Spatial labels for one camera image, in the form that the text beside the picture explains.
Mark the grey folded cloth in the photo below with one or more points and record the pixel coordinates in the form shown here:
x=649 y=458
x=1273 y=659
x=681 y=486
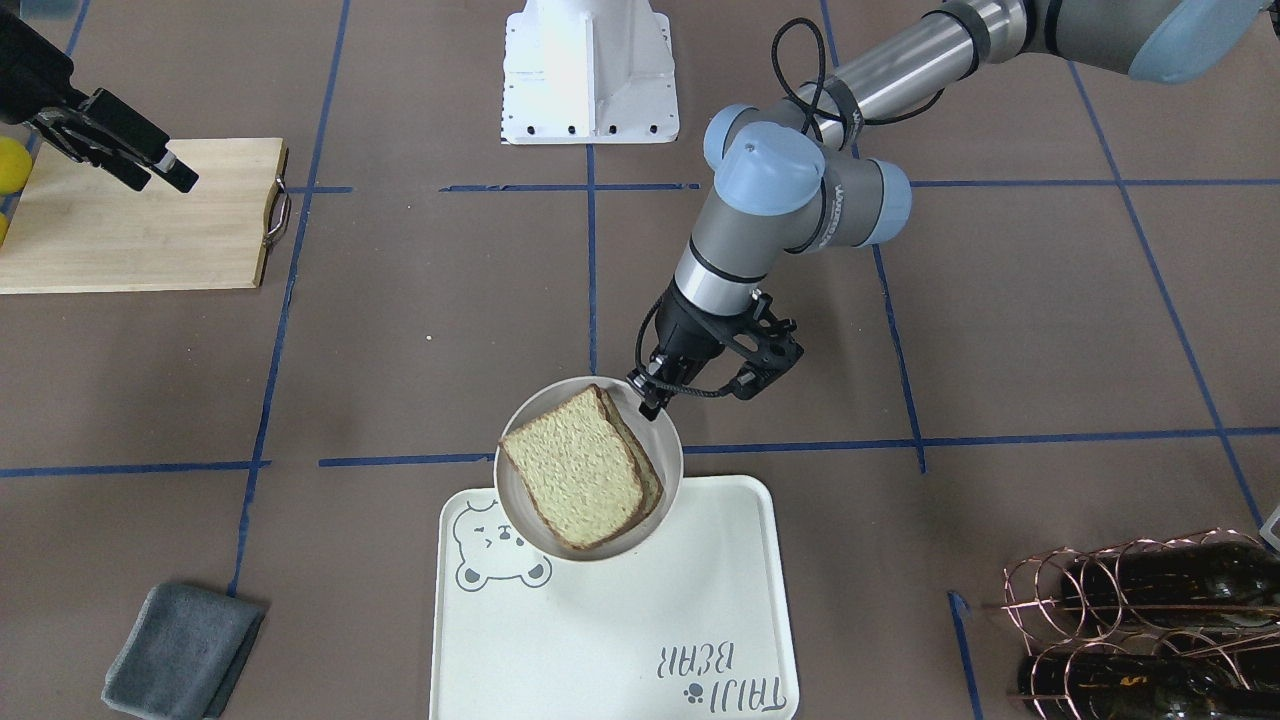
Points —
x=185 y=654

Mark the yellow lemon half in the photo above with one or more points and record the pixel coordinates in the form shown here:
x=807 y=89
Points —
x=16 y=163

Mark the dark green wine bottle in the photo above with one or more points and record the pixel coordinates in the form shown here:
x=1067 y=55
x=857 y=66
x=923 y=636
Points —
x=1223 y=585

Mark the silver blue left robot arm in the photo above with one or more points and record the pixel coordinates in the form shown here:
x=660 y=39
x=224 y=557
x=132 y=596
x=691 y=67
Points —
x=786 y=182

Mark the copper wire bottle rack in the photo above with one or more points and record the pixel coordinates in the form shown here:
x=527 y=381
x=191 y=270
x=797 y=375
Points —
x=1180 y=628

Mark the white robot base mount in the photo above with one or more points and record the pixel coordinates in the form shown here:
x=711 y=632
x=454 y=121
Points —
x=588 y=72

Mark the cream bear serving tray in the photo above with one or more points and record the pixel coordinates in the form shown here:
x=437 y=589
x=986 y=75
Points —
x=692 y=624

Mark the white round plate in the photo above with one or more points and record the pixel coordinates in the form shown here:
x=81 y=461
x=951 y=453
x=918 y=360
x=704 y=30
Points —
x=659 y=439

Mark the light bamboo cutting board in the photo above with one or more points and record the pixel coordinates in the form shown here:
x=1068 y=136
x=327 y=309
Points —
x=75 y=229

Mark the brown bread slice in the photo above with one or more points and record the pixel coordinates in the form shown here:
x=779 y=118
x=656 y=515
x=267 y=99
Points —
x=644 y=469
x=577 y=472

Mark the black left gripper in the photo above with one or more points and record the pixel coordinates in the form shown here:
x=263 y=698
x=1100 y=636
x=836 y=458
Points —
x=688 y=327

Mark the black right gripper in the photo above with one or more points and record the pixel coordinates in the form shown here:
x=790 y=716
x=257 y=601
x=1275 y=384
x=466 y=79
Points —
x=32 y=88

